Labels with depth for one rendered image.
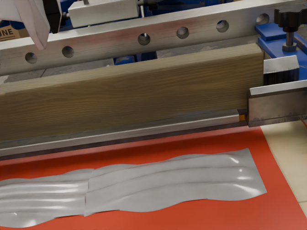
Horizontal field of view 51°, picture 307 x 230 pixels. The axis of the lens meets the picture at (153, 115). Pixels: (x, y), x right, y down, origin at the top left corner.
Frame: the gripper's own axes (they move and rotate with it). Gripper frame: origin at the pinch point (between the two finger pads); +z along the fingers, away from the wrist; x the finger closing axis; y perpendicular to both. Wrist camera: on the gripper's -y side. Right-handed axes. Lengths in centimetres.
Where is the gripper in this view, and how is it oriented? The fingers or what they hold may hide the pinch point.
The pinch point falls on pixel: (52, 27)
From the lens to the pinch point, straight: 34.6
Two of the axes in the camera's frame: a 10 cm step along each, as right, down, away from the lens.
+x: 0.2, 5.3, -8.5
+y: -9.9, 1.4, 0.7
